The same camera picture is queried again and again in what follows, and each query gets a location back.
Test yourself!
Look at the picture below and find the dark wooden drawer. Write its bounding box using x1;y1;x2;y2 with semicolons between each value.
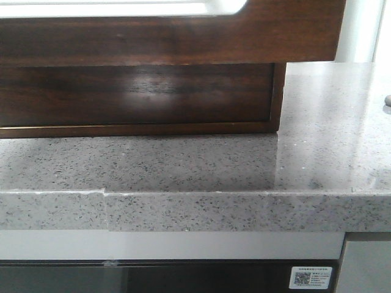
1;63;274;126
1;1;345;67

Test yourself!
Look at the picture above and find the dark wooden drawer cabinet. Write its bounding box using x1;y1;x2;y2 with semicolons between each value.
1;63;286;139

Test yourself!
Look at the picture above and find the white QR code sticker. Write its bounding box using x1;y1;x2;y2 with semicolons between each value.
288;266;333;290

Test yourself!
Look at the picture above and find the small grey round object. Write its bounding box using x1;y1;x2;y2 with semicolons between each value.
384;95;391;107

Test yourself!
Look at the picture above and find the white panel under counter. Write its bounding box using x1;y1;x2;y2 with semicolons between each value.
1;230;345;260

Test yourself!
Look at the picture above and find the grey cabinet door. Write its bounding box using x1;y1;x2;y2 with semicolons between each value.
335;233;390;292

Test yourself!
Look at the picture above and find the black glass oven door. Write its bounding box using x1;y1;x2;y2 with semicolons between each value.
1;259;339;292

